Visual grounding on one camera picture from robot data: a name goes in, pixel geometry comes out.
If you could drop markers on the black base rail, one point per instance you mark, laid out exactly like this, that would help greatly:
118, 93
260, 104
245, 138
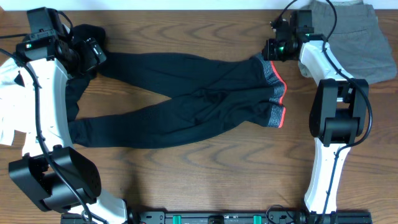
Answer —
270, 216

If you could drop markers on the grey folded trousers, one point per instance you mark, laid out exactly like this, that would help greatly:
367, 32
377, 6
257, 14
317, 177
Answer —
355, 38

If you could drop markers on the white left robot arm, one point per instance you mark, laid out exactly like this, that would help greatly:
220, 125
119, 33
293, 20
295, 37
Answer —
51, 173

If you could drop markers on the white t-shirt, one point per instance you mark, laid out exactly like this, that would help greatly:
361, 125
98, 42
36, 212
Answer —
12, 102

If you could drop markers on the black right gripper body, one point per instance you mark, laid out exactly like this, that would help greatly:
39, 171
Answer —
278, 50

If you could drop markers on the black garment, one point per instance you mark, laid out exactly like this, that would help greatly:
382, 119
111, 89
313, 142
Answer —
77, 85

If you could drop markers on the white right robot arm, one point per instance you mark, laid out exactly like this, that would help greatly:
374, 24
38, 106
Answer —
337, 115

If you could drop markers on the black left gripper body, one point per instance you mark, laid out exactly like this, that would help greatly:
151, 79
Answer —
86, 61

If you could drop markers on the black leggings with coral waistband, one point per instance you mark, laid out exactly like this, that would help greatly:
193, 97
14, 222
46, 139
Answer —
205, 98

